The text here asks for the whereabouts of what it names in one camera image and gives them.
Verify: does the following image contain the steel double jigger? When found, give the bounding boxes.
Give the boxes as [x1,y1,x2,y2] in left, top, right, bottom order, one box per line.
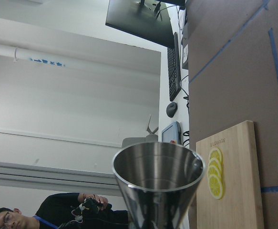
[112,142,206,229]

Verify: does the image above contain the grey office chair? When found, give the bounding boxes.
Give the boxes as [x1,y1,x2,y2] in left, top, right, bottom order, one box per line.
[122,114,158,148]

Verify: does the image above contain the black computer mouse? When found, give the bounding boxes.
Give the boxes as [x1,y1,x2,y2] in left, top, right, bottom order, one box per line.
[166,102,178,118]

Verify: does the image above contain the black keyboard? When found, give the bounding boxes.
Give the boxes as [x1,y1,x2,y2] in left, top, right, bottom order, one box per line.
[167,32,181,102]

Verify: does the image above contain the lemon slice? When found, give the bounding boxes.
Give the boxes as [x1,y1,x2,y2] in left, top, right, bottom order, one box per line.
[208,147,223,162]
[208,157,222,171]
[208,174,224,200]
[207,165,222,178]

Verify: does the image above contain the black monitor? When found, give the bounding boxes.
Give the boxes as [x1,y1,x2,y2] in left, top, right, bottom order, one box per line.
[105,0,185,48]

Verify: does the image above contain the black handheld controller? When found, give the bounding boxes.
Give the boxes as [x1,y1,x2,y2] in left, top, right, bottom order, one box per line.
[71,198,112,223]

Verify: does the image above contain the person in black shirt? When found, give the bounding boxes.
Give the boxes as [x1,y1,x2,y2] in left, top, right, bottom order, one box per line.
[0,193,131,229]

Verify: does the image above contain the bamboo cutting board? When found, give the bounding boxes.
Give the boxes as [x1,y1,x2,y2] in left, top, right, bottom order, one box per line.
[196,121,264,229]

